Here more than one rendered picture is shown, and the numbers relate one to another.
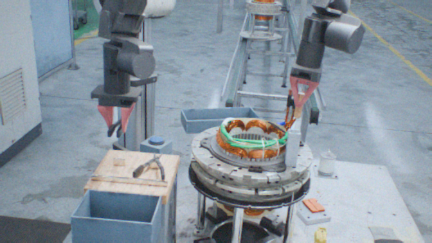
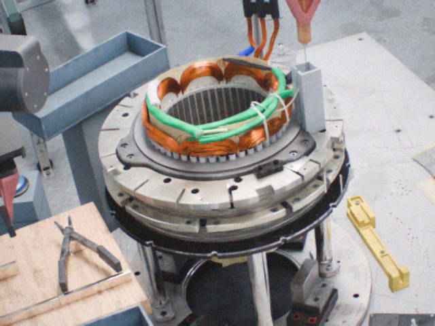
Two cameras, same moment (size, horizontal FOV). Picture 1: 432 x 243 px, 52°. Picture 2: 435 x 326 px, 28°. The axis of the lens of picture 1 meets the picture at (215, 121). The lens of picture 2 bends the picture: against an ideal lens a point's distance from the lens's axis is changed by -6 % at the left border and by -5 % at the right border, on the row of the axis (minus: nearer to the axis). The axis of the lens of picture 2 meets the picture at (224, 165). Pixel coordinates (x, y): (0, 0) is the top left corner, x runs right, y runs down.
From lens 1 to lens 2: 0.34 m
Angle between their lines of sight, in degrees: 23
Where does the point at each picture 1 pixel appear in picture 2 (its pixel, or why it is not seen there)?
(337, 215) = (357, 160)
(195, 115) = not seen: hidden behind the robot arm
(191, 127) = (52, 124)
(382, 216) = (419, 128)
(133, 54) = (11, 73)
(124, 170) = (28, 283)
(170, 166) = (96, 233)
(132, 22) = not seen: outside the picture
